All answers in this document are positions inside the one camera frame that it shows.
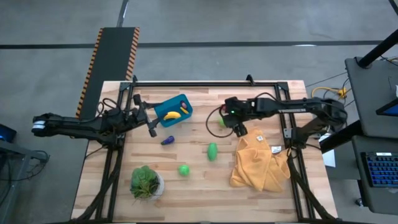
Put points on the green textured toy ball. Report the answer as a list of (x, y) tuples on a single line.
[(221, 122)]

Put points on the grey metal stand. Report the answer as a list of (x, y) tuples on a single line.
[(18, 154)]

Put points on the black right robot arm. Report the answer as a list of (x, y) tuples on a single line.
[(295, 107)]

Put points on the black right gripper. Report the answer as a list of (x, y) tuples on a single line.
[(236, 107)]

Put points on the black tablet blue screen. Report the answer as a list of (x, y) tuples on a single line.
[(388, 109)]

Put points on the black aluminium table frame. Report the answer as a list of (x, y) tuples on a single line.
[(205, 84)]

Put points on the green ribbed toy corn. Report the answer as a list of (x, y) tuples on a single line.
[(212, 151)]

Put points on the blue lit device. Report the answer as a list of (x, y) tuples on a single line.
[(6, 133)]

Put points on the purple toy eggplant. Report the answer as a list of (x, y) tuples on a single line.
[(168, 140)]

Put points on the small yellow toy chili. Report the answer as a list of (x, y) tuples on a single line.
[(184, 110)]

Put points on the black diagonal desk bar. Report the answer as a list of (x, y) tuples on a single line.
[(337, 137)]

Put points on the green potted plant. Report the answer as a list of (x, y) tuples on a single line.
[(143, 182)]

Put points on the smooth green toy ball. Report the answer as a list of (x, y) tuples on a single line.
[(183, 170)]

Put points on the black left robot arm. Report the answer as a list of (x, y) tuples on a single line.
[(77, 124)]

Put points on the yellow cloth towel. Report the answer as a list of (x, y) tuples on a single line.
[(261, 165)]

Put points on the small white towel label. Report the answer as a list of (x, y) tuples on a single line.
[(260, 138)]

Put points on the white plant pot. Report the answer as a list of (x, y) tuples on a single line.
[(161, 188)]

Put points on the blue plastic tupperware container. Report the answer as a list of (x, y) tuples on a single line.
[(168, 104)]

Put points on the black frame clamp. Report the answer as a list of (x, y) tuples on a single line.
[(134, 78), (249, 78)]

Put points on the yellow toy banana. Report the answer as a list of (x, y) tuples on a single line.
[(172, 115)]

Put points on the grey keyboard desk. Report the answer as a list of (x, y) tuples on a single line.
[(373, 202)]

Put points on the white paper sheet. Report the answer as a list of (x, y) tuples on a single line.
[(329, 155)]

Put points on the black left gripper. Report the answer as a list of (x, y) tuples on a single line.
[(138, 114)]

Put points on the large white towel tag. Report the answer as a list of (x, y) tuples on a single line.
[(276, 149)]

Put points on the blue backlit keyboard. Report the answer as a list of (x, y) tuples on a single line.
[(382, 169)]

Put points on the black pole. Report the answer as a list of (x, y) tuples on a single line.
[(377, 49)]

